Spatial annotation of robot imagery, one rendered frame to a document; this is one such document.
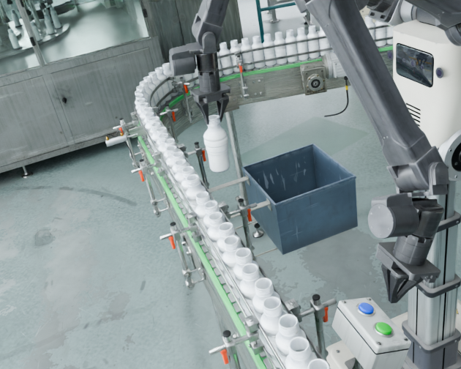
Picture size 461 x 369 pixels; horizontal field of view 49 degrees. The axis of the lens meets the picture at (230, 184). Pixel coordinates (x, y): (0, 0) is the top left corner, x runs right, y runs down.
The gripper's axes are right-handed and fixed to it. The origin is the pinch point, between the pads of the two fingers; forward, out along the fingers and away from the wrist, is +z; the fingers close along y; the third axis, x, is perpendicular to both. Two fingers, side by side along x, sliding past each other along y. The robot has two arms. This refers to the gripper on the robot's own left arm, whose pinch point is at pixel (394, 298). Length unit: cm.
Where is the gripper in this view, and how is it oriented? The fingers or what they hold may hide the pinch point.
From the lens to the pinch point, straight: 100.6
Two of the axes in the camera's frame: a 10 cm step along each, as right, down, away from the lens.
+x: 9.3, 0.0, 3.8
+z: -1.6, 9.0, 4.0
